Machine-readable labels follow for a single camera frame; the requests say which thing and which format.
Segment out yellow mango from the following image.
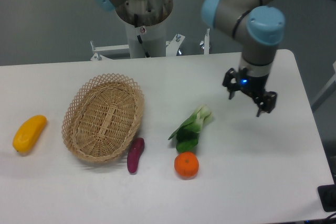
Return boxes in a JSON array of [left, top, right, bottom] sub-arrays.
[[13, 115, 47, 153]]

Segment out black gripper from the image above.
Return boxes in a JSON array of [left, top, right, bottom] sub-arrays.
[[222, 68, 277, 117]]

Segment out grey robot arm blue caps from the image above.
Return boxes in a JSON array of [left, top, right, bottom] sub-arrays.
[[95, 0, 285, 113]]

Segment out purple sweet potato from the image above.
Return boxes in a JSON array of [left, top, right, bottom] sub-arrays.
[[127, 137, 145, 174]]

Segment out oval wicker basket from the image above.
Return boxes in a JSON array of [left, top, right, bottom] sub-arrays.
[[62, 73, 144, 163]]

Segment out green bok choy vegetable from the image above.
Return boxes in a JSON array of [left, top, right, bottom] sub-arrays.
[[168, 104, 213, 153]]

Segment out orange tangerine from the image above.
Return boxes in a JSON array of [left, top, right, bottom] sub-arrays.
[[174, 152, 200, 178]]

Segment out white frame at right edge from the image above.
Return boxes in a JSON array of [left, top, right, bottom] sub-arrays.
[[311, 62, 335, 113]]

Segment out black device at table corner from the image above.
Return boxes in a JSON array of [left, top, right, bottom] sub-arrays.
[[318, 184, 335, 212]]

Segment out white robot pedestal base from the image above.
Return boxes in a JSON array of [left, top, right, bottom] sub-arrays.
[[89, 0, 211, 61]]

